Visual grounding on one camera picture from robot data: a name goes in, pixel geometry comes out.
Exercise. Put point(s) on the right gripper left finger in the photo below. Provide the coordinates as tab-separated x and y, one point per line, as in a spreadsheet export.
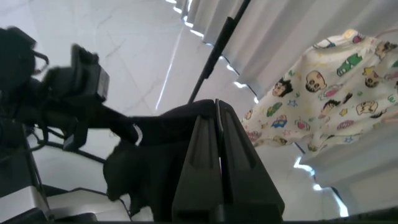
199	180

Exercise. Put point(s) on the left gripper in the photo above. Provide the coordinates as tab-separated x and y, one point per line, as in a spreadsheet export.
68	109

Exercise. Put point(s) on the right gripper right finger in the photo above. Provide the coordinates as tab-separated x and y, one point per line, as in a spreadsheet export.
248	180

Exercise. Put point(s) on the black t-shirt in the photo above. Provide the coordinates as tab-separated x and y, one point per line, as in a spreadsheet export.
149	174

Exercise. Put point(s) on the cream printed shirt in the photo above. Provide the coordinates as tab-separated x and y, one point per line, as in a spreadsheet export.
326	102

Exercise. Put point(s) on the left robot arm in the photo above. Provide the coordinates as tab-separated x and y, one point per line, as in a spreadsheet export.
15	62

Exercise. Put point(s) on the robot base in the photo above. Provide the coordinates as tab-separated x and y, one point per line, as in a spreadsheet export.
18	205

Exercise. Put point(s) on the black clothes rack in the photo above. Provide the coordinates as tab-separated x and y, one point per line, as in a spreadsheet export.
219	46

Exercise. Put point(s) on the grey partition panel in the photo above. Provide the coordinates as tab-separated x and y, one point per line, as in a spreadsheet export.
357	174

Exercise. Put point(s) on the white curtain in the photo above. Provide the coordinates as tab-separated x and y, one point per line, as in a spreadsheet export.
295	31

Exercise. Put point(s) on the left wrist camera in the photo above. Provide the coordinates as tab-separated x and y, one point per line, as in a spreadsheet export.
88	71

